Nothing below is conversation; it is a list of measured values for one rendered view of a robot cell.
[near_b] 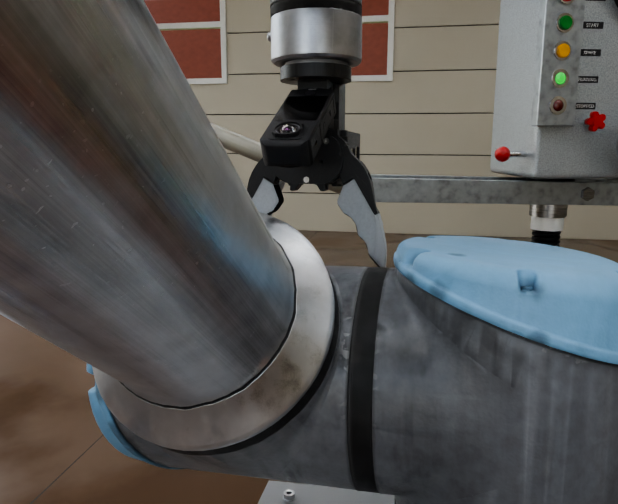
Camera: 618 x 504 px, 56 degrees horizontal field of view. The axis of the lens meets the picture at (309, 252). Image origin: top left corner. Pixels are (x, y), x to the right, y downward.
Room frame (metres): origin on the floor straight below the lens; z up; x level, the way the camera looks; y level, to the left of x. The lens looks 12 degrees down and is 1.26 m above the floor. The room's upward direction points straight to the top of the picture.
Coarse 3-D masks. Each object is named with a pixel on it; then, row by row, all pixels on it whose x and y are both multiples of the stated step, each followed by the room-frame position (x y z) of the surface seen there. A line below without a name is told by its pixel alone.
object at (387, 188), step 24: (384, 192) 1.20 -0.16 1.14; (408, 192) 1.20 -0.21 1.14; (432, 192) 1.21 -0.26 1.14; (456, 192) 1.21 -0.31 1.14; (480, 192) 1.22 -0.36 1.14; (504, 192) 1.23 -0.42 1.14; (528, 192) 1.23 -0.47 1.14; (552, 192) 1.24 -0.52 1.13; (576, 192) 1.24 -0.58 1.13; (600, 192) 1.25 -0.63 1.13
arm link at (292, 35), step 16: (272, 16) 0.59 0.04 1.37; (288, 16) 0.57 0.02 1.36; (304, 16) 0.56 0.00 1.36; (320, 16) 0.56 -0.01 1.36; (336, 16) 0.56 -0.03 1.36; (352, 16) 0.57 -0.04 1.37; (272, 32) 0.59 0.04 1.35; (288, 32) 0.56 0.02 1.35; (304, 32) 0.56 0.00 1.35; (320, 32) 0.56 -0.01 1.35; (336, 32) 0.56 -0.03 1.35; (352, 32) 0.57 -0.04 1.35; (272, 48) 0.59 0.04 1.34; (288, 48) 0.56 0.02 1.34; (304, 48) 0.56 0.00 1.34; (320, 48) 0.56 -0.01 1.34; (336, 48) 0.56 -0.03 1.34; (352, 48) 0.57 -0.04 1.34; (352, 64) 0.60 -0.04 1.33
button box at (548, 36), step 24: (552, 0) 1.16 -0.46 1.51; (576, 0) 1.17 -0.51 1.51; (552, 24) 1.16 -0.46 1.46; (576, 24) 1.17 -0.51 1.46; (552, 48) 1.16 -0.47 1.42; (576, 48) 1.17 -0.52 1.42; (552, 72) 1.17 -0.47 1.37; (576, 72) 1.17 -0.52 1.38; (552, 96) 1.17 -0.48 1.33; (576, 96) 1.17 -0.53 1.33; (552, 120) 1.17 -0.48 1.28
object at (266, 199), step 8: (264, 184) 0.58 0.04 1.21; (272, 184) 0.58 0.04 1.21; (280, 184) 0.60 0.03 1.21; (256, 192) 0.59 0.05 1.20; (264, 192) 0.58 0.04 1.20; (272, 192) 0.58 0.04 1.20; (280, 192) 0.59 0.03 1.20; (256, 200) 0.58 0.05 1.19; (264, 200) 0.58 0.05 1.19; (272, 200) 0.58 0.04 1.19; (280, 200) 0.58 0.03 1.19; (264, 208) 0.58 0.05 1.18; (272, 208) 0.58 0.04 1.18
